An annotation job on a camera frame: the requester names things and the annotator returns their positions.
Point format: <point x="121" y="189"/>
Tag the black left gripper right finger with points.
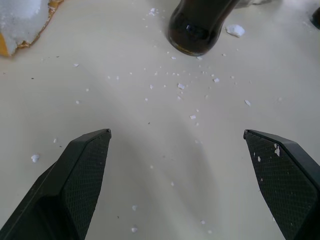
<point x="285" y="180"/>

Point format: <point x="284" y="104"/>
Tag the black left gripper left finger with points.
<point x="75" y="185"/>

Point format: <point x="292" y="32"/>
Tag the dark brown glass bottle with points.
<point x="197" y="27"/>

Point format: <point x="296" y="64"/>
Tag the dark round object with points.
<point x="316" y="17"/>

